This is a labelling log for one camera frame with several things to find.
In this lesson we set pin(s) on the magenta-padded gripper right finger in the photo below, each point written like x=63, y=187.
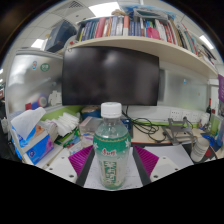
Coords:
x=166, y=166

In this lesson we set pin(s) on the green-label tea bottle white cap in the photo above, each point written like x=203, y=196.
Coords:
x=111, y=150

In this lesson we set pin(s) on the flat round red coaster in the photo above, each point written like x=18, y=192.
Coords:
x=212, y=153

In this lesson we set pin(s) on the black desk mat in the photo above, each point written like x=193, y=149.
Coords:
x=186, y=144

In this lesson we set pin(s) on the translucent green cup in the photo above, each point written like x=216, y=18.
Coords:
x=215, y=125

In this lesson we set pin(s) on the black computer monitor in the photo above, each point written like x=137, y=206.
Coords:
x=110, y=76

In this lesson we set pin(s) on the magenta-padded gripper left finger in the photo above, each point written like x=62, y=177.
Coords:
x=60, y=166

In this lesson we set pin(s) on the blue tissue box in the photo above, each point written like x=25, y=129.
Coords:
x=36, y=146

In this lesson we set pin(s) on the white napkin stack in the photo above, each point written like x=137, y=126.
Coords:
x=66, y=123

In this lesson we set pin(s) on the clear plastic box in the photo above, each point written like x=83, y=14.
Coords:
x=88, y=125

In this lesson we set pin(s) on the grey metal laptop stand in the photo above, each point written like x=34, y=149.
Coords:
x=180, y=131

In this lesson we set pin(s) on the dark blue bag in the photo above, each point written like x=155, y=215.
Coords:
x=60, y=35

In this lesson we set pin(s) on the ceiling lights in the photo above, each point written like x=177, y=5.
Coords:
x=104, y=9

